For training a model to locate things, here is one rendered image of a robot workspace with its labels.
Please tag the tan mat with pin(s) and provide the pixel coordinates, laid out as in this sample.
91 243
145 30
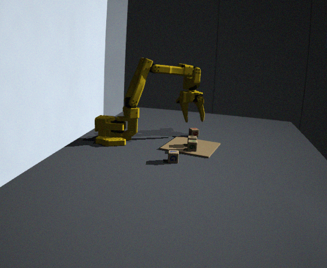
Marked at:
204 148

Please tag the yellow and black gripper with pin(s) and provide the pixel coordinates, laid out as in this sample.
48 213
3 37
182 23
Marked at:
190 96

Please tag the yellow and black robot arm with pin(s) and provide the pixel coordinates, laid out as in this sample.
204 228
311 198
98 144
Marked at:
111 128

